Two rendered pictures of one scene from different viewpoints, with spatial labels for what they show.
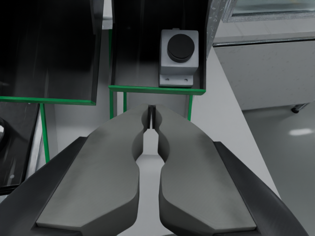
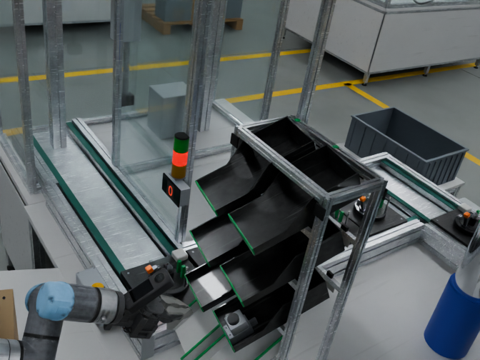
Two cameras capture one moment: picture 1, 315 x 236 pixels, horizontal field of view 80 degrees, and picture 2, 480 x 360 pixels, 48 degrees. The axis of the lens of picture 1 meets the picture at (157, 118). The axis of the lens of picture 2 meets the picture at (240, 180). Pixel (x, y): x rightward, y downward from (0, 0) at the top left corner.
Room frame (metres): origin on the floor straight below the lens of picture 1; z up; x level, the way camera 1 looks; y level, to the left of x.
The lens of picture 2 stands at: (-0.30, -0.84, 2.27)
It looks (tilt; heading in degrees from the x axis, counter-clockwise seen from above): 33 degrees down; 62
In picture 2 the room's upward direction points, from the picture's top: 10 degrees clockwise
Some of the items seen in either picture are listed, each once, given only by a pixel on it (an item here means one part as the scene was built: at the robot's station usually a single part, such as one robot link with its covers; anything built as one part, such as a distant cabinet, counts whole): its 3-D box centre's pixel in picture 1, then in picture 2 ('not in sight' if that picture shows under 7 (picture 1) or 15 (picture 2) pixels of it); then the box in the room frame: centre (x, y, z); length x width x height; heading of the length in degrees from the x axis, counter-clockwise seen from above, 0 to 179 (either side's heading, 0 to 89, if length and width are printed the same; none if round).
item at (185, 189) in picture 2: not in sight; (178, 166); (0.24, 0.64, 1.29); 0.12 x 0.05 x 0.25; 102
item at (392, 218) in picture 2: not in sight; (371, 203); (1.13, 0.64, 1.01); 0.24 x 0.24 x 0.13; 12
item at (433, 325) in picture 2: not in sight; (458, 315); (1.07, 0.01, 1.00); 0.16 x 0.16 x 0.27
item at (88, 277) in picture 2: not in sight; (97, 295); (-0.07, 0.46, 0.93); 0.21 x 0.07 x 0.06; 102
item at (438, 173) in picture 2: not in sight; (403, 147); (2.03, 1.47, 0.73); 0.62 x 0.42 x 0.23; 102
